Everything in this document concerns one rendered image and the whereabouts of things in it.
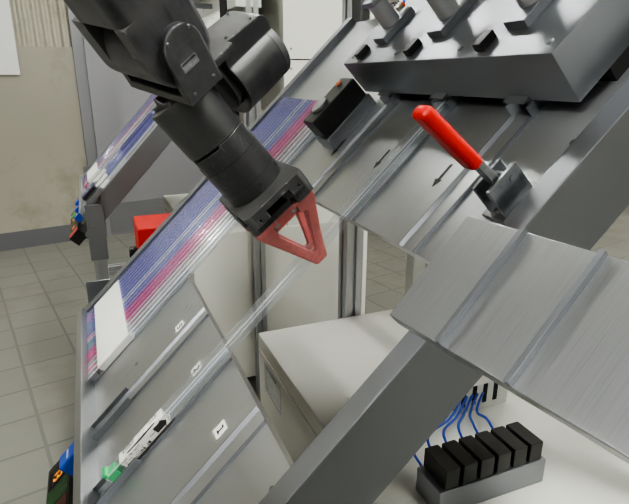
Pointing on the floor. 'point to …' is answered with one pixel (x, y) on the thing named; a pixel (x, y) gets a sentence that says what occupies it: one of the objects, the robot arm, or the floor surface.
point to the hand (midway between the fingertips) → (313, 252)
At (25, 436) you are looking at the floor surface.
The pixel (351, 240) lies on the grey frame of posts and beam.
